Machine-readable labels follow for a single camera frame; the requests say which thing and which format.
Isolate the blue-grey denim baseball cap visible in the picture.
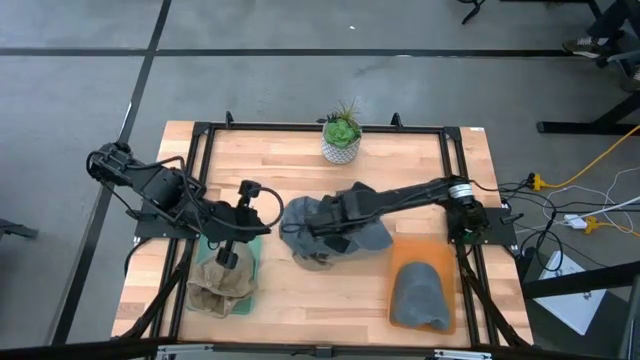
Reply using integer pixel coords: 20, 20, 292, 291
278, 195, 326, 251
299, 219, 395, 266

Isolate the yellow extension cord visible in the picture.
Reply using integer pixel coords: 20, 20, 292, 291
583, 215, 640, 239
529, 123, 640, 192

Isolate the teal translucent plastic tray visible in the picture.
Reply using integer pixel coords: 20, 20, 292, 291
192, 233, 264, 317

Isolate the black aluminium table frame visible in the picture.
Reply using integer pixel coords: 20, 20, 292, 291
112, 110, 535, 351

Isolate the silver metal bracket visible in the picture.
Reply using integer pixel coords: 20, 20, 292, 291
432, 348, 494, 360
155, 343, 215, 360

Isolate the white paper sheet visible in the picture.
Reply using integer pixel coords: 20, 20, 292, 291
532, 249, 609, 336

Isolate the black crossbar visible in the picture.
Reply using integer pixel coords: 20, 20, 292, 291
0, 337, 640, 360

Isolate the black floor cable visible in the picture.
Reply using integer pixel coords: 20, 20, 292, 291
499, 180, 640, 274

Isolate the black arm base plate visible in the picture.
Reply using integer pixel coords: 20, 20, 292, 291
444, 204, 519, 246
133, 199, 207, 240

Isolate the grey metal post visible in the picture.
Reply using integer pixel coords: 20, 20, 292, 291
619, 289, 640, 360

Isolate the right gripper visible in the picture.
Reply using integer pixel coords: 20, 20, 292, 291
302, 180, 384, 255

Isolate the black desk foot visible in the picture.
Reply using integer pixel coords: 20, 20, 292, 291
537, 92, 640, 137

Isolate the succulent in white patterned pot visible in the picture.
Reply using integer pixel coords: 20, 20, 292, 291
319, 98, 364, 166

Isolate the white power adapter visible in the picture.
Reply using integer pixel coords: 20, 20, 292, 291
563, 213, 589, 231

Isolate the white cable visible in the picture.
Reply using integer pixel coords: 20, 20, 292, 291
584, 195, 640, 219

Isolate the person's leg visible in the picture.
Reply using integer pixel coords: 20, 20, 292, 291
587, 0, 640, 41

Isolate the grey denim baseball cap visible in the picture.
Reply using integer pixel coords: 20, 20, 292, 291
389, 261, 451, 332

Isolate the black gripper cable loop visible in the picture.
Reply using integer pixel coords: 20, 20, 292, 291
257, 185, 286, 234

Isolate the black chair leg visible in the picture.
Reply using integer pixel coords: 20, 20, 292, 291
458, 0, 489, 25

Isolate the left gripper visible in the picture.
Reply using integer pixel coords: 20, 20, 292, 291
199, 179, 274, 270

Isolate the dark grey chair foot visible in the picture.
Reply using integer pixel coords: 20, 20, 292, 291
0, 218, 40, 241

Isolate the person's shoe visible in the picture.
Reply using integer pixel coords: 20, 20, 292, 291
562, 35, 615, 59

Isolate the orange translucent plastic tray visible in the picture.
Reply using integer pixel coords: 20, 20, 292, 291
387, 234, 457, 335

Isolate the black metal beam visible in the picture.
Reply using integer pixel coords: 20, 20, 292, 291
522, 259, 640, 301

